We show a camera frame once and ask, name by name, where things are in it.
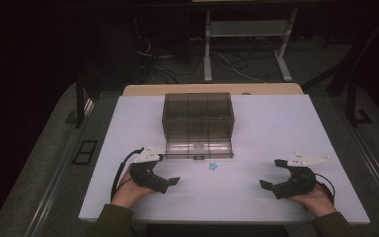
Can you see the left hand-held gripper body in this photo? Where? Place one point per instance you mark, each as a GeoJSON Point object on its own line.
{"type": "Point", "coordinates": [148, 179]}

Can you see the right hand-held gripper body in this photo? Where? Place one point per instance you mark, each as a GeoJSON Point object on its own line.
{"type": "Point", "coordinates": [297, 186]}

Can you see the small blue star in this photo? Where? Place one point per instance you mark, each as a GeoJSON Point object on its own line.
{"type": "Point", "coordinates": [213, 166]}

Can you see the smoky transparent drawer box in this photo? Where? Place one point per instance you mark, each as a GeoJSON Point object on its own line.
{"type": "Point", "coordinates": [197, 125]}

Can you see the person's left hand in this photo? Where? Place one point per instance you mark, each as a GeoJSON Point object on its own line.
{"type": "Point", "coordinates": [128, 192]}

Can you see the person's right hand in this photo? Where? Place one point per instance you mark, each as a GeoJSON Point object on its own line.
{"type": "Point", "coordinates": [320, 201]}

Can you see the grey metal stand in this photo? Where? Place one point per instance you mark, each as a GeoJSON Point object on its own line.
{"type": "Point", "coordinates": [248, 29]}

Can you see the black rectangular floor frame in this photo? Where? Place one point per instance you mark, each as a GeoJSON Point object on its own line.
{"type": "Point", "coordinates": [85, 152]}

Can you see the black stand post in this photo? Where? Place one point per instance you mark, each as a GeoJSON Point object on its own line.
{"type": "Point", "coordinates": [353, 98]}
{"type": "Point", "coordinates": [80, 98]}

